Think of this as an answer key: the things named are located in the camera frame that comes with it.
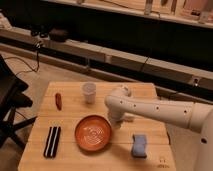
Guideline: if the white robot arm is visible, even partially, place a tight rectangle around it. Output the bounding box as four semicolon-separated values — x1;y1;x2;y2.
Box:
105;86;213;171

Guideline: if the white spray bottle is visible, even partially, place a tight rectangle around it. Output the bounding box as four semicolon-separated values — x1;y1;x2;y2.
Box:
124;115;135;122

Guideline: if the blue sponge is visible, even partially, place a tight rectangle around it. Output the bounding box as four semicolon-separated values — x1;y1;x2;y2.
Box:
131;134;147;158

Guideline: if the translucent plastic cup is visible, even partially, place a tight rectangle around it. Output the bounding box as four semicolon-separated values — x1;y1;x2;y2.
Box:
82;82;96;104

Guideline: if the red chili pepper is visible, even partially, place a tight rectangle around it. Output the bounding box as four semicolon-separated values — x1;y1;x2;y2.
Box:
55;93;62;110

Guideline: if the black white striped case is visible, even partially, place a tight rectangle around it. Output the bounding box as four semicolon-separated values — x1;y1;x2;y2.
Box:
43;126;61;158

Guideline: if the black power adapter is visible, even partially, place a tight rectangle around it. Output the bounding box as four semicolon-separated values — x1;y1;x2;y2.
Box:
49;29;69;42

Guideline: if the black office chair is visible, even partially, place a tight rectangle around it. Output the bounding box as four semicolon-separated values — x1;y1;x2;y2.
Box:
0;54;36;149

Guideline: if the black floor cable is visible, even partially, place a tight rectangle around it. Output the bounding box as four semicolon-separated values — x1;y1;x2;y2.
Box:
3;41;42;76

